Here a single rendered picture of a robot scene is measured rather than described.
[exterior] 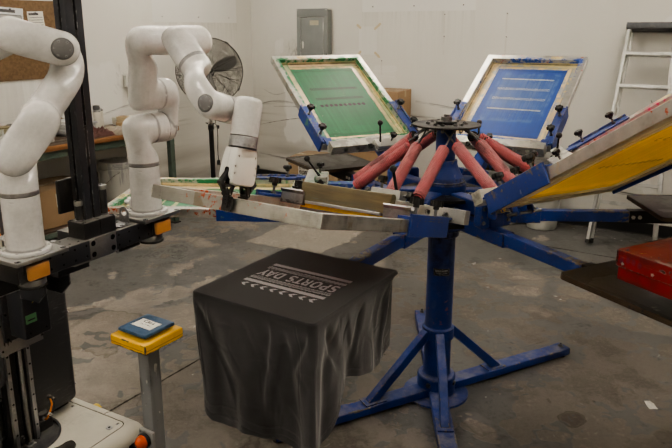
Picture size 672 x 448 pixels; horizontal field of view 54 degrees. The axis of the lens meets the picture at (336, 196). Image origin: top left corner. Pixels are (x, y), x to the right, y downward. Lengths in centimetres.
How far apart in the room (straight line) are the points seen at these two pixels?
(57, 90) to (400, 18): 517
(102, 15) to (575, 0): 407
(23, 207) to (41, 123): 24
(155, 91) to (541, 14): 457
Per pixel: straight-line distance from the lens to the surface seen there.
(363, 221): 175
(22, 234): 187
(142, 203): 215
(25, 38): 174
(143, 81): 207
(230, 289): 202
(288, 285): 203
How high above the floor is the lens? 171
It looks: 14 degrees down
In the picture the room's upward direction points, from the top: straight up
